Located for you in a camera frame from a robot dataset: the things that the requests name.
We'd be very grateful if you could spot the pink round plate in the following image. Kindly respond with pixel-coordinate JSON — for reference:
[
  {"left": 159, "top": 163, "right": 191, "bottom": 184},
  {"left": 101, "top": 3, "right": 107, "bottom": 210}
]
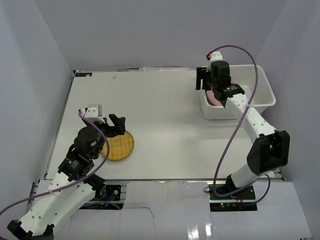
[{"left": 203, "top": 81, "right": 238, "bottom": 107}]

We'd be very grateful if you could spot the round woven bamboo tray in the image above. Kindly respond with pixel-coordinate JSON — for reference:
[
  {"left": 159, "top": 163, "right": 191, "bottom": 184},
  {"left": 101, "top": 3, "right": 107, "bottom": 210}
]
[{"left": 101, "top": 130, "right": 135, "bottom": 162}]

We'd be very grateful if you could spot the cream round plate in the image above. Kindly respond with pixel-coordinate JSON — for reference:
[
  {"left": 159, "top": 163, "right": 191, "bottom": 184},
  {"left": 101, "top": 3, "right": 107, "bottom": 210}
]
[{"left": 241, "top": 85, "right": 252, "bottom": 98}]

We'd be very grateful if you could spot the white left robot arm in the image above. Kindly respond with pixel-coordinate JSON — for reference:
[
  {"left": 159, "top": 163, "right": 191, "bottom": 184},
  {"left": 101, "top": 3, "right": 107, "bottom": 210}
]
[{"left": 7, "top": 113, "right": 126, "bottom": 240}]

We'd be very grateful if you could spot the white plastic bin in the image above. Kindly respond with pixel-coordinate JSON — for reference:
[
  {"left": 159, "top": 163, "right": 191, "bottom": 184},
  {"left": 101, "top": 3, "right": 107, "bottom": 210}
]
[{"left": 199, "top": 64, "right": 276, "bottom": 120}]

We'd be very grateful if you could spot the black label sticker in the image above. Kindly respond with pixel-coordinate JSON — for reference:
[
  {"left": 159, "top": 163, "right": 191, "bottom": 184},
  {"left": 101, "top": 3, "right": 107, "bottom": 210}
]
[{"left": 74, "top": 72, "right": 92, "bottom": 77}]

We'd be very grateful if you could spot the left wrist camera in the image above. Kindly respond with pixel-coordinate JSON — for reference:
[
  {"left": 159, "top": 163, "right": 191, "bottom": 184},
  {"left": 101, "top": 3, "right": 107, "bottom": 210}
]
[{"left": 78, "top": 104, "right": 103, "bottom": 119}]

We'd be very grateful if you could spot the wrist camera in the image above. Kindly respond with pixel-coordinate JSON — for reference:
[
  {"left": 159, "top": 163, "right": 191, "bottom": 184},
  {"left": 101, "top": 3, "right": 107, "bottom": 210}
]
[
  {"left": 206, "top": 51, "right": 223, "bottom": 62},
  {"left": 78, "top": 104, "right": 103, "bottom": 119}
]

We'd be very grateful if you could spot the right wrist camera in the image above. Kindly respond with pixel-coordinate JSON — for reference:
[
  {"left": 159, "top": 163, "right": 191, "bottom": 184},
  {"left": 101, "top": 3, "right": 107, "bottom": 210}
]
[{"left": 206, "top": 51, "right": 223, "bottom": 62}]

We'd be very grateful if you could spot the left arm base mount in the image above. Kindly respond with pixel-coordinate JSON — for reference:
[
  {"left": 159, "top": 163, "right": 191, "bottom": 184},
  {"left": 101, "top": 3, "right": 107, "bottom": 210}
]
[{"left": 80, "top": 185, "right": 126, "bottom": 210}]

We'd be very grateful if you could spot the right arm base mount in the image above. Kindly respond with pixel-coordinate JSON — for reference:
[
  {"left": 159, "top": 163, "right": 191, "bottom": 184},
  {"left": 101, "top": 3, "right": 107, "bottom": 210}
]
[{"left": 204, "top": 184, "right": 258, "bottom": 213}]

